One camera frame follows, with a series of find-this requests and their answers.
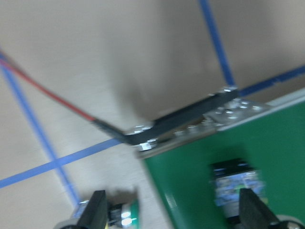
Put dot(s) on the green push button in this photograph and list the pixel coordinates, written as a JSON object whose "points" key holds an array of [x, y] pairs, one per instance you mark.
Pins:
{"points": [[228, 177], [123, 209]]}

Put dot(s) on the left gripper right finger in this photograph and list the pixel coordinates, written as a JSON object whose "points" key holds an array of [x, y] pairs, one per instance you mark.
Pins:
{"points": [[254, 213]]}

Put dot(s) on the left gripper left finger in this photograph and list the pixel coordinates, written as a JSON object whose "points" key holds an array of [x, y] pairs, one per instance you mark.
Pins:
{"points": [[94, 215]]}

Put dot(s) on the green conveyor belt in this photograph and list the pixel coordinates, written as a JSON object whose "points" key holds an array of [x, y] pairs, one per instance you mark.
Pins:
{"points": [[270, 137]]}

